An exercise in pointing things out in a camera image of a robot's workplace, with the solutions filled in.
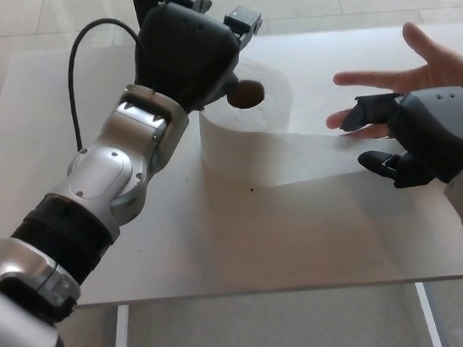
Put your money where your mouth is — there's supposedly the bare person hand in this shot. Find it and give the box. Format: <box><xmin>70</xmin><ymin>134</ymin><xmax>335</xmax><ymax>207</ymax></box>
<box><xmin>319</xmin><ymin>18</ymin><xmax>463</xmax><ymax>143</ymax></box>

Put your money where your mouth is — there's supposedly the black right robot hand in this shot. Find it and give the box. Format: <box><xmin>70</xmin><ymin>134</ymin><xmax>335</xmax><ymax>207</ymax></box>
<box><xmin>338</xmin><ymin>86</ymin><xmax>463</xmax><ymax>193</ymax></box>

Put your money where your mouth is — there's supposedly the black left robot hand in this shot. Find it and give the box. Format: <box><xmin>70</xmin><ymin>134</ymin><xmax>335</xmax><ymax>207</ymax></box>
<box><xmin>129</xmin><ymin>0</ymin><xmax>270</xmax><ymax>117</ymax></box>

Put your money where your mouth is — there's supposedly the white toilet paper roll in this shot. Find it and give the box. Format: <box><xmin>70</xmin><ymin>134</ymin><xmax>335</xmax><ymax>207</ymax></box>
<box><xmin>195</xmin><ymin>46</ymin><xmax>412</xmax><ymax>195</ymax></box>

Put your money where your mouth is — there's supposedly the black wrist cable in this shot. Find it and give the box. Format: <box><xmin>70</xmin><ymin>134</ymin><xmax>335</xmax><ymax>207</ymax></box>
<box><xmin>64</xmin><ymin>15</ymin><xmax>153</xmax><ymax>152</ymax></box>

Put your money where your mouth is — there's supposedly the white table frame bar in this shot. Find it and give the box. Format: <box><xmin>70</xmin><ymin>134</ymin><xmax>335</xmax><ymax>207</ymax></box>
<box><xmin>111</xmin><ymin>304</ymin><xmax>133</xmax><ymax>347</ymax></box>
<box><xmin>414</xmin><ymin>282</ymin><xmax>444</xmax><ymax>347</ymax></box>

